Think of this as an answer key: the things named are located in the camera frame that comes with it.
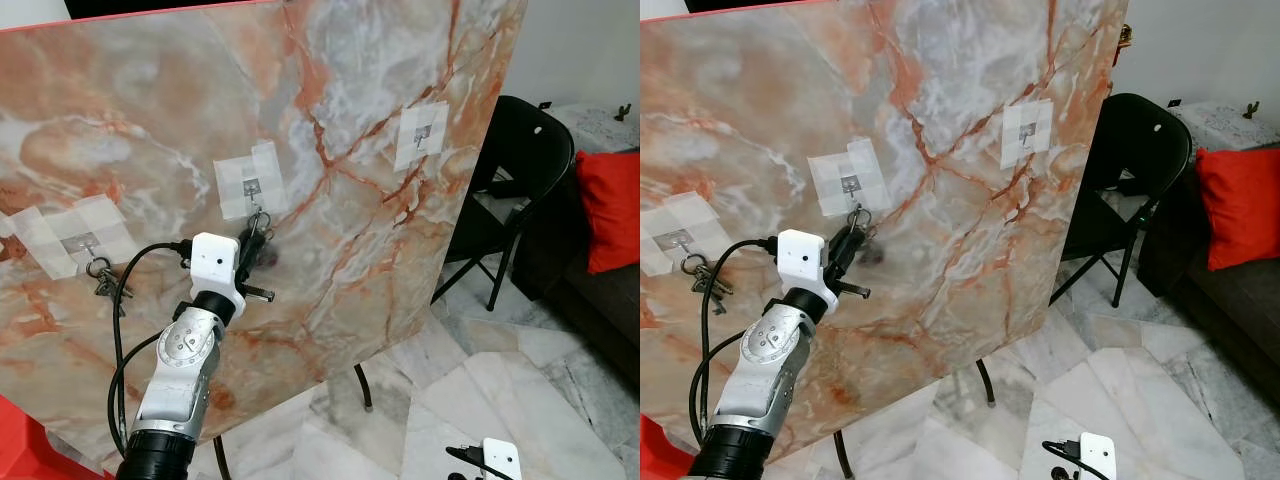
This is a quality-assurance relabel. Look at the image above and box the clear adhesive metal hook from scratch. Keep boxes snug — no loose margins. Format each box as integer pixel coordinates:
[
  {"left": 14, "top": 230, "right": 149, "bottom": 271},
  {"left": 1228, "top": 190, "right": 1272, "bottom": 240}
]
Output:
[
  {"left": 640, "top": 191, "right": 737, "bottom": 279},
  {"left": 1001, "top": 97, "right": 1057, "bottom": 172},
  {"left": 213, "top": 139, "right": 290, "bottom": 223},
  {"left": 10, "top": 194, "right": 138, "bottom": 283},
  {"left": 393, "top": 99, "right": 452, "bottom": 174},
  {"left": 807, "top": 134, "right": 887, "bottom": 219}
]

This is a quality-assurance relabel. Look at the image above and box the patterned cloth table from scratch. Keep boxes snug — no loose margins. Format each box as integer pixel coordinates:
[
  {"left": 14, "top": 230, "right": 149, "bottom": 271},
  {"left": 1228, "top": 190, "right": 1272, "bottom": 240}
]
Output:
[
  {"left": 1165, "top": 98, "right": 1280, "bottom": 157},
  {"left": 548, "top": 100, "right": 641, "bottom": 157}
]

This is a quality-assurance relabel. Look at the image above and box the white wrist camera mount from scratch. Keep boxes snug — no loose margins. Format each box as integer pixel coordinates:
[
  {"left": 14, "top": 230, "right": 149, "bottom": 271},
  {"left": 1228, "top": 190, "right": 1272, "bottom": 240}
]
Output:
[
  {"left": 1077, "top": 432, "right": 1120, "bottom": 480},
  {"left": 482, "top": 437, "right": 524, "bottom": 480},
  {"left": 776, "top": 229, "right": 837, "bottom": 312},
  {"left": 187, "top": 231, "right": 248, "bottom": 314}
]

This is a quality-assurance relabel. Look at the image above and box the marble pattern board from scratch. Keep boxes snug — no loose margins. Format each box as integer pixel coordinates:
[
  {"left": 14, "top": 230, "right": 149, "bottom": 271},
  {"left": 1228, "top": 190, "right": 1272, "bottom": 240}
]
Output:
[
  {"left": 640, "top": 0, "right": 1132, "bottom": 464},
  {"left": 0, "top": 0, "right": 530, "bottom": 472}
]

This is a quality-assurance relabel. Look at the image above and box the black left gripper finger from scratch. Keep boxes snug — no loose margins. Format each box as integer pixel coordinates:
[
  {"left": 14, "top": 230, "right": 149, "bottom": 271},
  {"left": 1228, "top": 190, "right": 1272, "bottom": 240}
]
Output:
[
  {"left": 239, "top": 226, "right": 272, "bottom": 285},
  {"left": 829, "top": 225, "right": 862, "bottom": 284}
]

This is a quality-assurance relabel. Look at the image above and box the red plastic stool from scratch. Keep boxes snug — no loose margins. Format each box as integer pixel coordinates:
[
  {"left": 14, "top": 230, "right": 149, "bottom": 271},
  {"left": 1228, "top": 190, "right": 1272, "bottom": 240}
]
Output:
[
  {"left": 0, "top": 394, "right": 106, "bottom": 480},
  {"left": 640, "top": 413, "right": 688, "bottom": 480}
]

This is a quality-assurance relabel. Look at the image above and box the black folding chair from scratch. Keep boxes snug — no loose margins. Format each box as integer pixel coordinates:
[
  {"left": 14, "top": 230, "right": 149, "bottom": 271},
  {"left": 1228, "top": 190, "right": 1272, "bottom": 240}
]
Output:
[
  {"left": 1048, "top": 92, "right": 1197, "bottom": 310},
  {"left": 432, "top": 95, "right": 578, "bottom": 313}
]

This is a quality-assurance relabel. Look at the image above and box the dark sofa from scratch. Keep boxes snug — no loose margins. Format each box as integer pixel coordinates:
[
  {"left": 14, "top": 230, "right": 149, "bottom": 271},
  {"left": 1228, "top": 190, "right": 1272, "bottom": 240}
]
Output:
[
  {"left": 1138, "top": 190, "right": 1280, "bottom": 374},
  {"left": 515, "top": 195, "right": 641, "bottom": 393}
]

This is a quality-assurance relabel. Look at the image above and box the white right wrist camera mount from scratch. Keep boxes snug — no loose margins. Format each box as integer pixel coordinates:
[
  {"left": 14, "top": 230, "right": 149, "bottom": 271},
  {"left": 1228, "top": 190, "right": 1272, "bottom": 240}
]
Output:
[
  {"left": 482, "top": 437, "right": 524, "bottom": 480},
  {"left": 1077, "top": 432, "right": 1120, "bottom": 480}
]

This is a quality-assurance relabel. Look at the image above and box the red cushion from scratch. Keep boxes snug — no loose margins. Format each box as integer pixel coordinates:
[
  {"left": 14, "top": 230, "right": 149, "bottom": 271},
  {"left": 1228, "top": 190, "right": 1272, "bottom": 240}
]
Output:
[
  {"left": 574, "top": 149, "right": 641, "bottom": 277},
  {"left": 1194, "top": 145, "right": 1280, "bottom": 273}
]

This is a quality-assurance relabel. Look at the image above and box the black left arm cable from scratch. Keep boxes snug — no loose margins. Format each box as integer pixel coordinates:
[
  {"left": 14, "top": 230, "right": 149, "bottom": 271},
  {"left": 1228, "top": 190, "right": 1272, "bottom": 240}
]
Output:
[
  {"left": 698, "top": 237, "right": 783, "bottom": 447},
  {"left": 106, "top": 240, "right": 193, "bottom": 457}
]

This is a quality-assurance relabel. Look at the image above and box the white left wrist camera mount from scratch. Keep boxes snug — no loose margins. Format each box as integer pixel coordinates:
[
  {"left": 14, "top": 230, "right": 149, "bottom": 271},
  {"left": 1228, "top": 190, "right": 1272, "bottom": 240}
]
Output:
[
  {"left": 776, "top": 229, "right": 837, "bottom": 312},
  {"left": 187, "top": 231, "right": 248, "bottom": 314}
]

